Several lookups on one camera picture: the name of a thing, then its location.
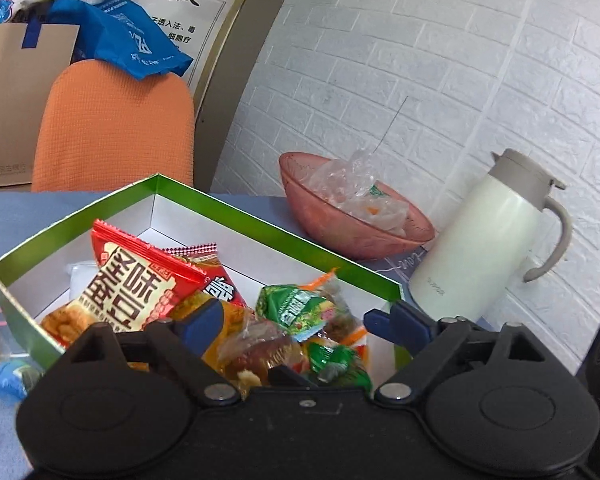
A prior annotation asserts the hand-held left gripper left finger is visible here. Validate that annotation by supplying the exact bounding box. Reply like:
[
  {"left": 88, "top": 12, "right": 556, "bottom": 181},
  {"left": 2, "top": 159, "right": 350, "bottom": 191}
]
[{"left": 87, "top": 299, "right": 241, "bottom": 406}]

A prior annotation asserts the green snack packet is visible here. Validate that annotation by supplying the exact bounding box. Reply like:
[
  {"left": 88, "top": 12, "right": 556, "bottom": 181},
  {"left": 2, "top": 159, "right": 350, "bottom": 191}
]
[
  {"left": 305, "top": 340, "right": 374, "bottom": 392},
  {"left": 255, "top": 282, "right": 334, "bottom": 342}
]

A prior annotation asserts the green cardboard box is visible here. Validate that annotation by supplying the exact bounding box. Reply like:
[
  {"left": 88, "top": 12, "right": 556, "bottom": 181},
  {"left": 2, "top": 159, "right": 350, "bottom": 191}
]
[{"left": 0, "top": 173, "right": 406, "bottom": 377}]

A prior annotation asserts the brown paper bag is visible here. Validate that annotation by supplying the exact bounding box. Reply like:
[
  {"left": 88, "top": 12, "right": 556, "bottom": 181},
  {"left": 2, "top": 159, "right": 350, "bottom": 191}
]
[{"left": 0, "top": 21, "right": 81, "bottom": 190}]

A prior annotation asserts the large red snack packet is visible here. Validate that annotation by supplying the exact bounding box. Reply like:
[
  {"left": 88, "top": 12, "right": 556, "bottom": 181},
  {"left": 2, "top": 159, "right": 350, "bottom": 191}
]
[{"left": 39, "top": 218, "right": 207, "bottom": 349}]

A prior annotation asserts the blue fabric bag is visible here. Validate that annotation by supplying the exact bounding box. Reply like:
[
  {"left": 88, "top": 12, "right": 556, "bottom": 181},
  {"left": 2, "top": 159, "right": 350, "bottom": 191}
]
[{"left": 46, "top": 0, "right": 194, "bottom": 81}]

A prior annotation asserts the white thermos jug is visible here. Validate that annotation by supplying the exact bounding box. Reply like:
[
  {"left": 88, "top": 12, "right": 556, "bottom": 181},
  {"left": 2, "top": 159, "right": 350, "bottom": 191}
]
[{"left": 408, "top": 148, "right": 574, "bottom": 324}]

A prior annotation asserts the orange chair back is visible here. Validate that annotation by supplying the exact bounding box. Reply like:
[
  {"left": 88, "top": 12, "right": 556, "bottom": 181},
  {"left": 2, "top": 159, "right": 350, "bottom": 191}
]
[{"left": 31, "top": 59, "right": 196, "bottom": 194}]

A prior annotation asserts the framed calligraphy poster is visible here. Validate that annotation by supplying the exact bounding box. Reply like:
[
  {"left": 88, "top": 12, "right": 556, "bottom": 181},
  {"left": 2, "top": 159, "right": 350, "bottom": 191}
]
[{"left": 107, "top": 0, "right": 252, "bottom": 107}]

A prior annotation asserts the orange-edged clear snack packet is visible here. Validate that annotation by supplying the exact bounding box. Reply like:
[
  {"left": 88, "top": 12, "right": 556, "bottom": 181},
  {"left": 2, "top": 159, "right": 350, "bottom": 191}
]
[{"left": 300, "top": 267, "right": 369, "bottom": 347}]

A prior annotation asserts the pink plastic bowl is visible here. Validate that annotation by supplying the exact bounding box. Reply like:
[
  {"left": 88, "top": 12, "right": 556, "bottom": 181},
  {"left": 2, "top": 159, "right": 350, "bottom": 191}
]
[{"left": 278, "top": 151, "right": 437, "bottom": 262}]

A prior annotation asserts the blue snack packet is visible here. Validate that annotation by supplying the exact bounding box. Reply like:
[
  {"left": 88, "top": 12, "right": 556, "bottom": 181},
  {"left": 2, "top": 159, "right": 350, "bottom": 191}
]
[{"left": 0, "top": 359, "right": 44, "bottom": 402}]

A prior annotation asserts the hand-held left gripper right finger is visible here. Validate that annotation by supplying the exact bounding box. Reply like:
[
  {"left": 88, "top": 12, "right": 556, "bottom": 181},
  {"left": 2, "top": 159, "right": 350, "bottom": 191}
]
[{"left": 363, "top": 301, "right": 536, "bottom": 404}]

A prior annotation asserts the clear plastic bag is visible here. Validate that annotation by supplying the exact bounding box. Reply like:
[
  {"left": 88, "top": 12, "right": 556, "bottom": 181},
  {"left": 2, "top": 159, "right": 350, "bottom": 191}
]
[{"left": 306, "top": 149, "right": 412, "bottom": 239}]

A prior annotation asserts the small red snack packet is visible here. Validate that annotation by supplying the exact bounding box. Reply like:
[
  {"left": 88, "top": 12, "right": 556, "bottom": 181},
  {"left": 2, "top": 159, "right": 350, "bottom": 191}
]
[{"left": 164, "top": 242, "right": 249, "bottom": 312}]

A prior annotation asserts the clear packet with brown snack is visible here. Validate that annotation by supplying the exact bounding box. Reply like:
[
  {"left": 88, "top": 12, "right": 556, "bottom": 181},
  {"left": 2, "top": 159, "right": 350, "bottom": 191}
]
[{"left": 215, "top": 317, "right": 307, "bottom": 392}]

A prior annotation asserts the yellow snack packet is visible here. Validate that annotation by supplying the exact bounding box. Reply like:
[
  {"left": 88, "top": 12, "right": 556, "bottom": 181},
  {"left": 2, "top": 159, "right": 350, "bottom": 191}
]
[{"left": 170, "top": 294, "right": 254, "bottom": 376}]

